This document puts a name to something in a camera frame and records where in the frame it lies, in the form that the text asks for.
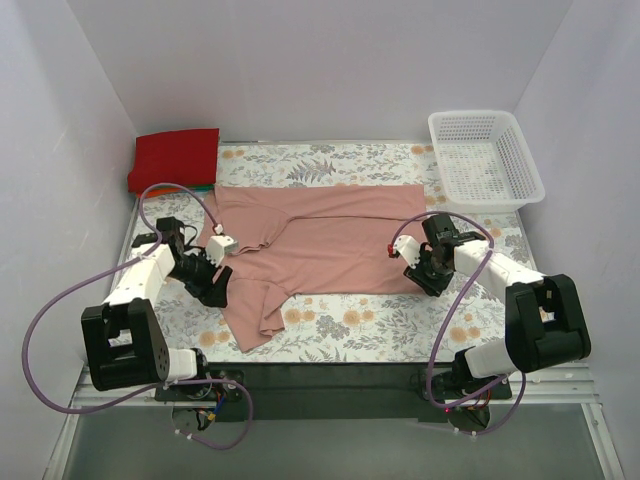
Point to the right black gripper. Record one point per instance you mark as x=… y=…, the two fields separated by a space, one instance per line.
x=422 y=273

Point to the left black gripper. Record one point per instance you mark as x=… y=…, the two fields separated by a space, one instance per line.
x=211 y=283

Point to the pink t shirt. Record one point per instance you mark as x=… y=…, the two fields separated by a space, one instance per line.
x=310 y=240

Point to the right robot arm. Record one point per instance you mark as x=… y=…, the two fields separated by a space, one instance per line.
x=544 y=322

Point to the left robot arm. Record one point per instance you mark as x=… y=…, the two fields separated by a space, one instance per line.
x=124 y=342

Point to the green folded t shirt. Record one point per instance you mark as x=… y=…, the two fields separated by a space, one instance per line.
x=200 y=188

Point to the white plastic basket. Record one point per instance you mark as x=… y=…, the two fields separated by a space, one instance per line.
x=484 y=162

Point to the orange folded t shirt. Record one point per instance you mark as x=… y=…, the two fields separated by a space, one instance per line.
x=160 y=191

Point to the red folded t shirt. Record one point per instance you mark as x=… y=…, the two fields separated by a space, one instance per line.
x=186 y=157

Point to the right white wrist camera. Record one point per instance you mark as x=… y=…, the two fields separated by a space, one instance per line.
x=407 y=248

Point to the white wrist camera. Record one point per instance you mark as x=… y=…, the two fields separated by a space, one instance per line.
x=407 y=248
x=218 y=246

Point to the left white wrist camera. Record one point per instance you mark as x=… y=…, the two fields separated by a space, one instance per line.
x=218 y=246

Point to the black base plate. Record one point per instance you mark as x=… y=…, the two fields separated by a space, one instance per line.
x=319 y=391

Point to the aluminium frame rail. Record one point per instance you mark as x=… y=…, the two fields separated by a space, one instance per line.
x=570 y=383

